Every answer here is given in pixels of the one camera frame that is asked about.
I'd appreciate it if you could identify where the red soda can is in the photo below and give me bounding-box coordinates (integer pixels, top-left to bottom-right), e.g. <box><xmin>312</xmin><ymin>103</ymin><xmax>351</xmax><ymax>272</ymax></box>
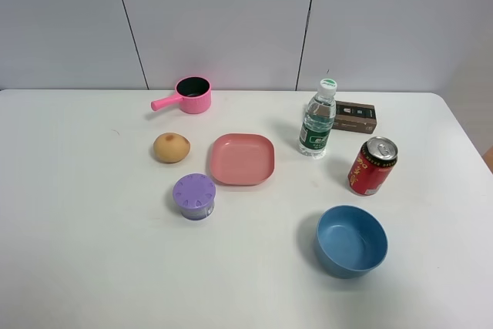
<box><xmin>347</xmin><ymin>136</ymin><xmax>398</xmax><ymax>196</ymax></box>

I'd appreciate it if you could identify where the pink square plate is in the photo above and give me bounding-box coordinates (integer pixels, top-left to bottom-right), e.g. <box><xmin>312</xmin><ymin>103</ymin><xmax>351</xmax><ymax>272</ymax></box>
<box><xmin>209</xmin><ymin>133</ymin><xmax>275</xmax><ymax>186</ymax></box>

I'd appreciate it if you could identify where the purple lidded jar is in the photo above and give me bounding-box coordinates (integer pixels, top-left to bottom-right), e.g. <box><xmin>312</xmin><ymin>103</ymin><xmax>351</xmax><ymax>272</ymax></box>
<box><xmin>173</xmin><ymin>173</ymin><xmax>216</xmax><ymax>220</ymax></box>

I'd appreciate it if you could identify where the pink toy saucepan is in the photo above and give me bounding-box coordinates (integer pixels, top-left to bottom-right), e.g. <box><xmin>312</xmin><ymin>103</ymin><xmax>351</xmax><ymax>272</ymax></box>
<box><xmin>150</xmin><ymin>76</ymin><xmax>212</xmax><ymax>114</ymax></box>

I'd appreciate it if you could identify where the tan round bun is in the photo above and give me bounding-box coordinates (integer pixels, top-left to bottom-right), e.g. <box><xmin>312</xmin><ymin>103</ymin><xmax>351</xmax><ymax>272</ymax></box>
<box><xmin>153</xmin><ymin>133</ymin><xmax>191</xmax><ymax>163</ymax></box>

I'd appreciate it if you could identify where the clear plastic water bottle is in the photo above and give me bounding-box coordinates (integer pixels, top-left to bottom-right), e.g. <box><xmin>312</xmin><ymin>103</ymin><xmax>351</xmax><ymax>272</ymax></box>
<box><xmin>299</xmin><ymin>79</ymin><xmax>337</xmax><ymax>158</ymax></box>

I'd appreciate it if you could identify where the brown cardboard box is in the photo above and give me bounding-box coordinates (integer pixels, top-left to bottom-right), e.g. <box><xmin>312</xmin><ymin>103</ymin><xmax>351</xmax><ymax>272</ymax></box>
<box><xmin>332</xmin><ymin>101</ymin><xmax>377</xmax><ymax>134</ymax></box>

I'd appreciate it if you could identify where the blue bowl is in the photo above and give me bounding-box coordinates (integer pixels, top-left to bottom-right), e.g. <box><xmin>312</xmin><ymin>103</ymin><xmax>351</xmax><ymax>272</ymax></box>
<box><xmin>314</xmin><ymin>205</ymin><xmax>388</xmax><ymax>279</ymax></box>

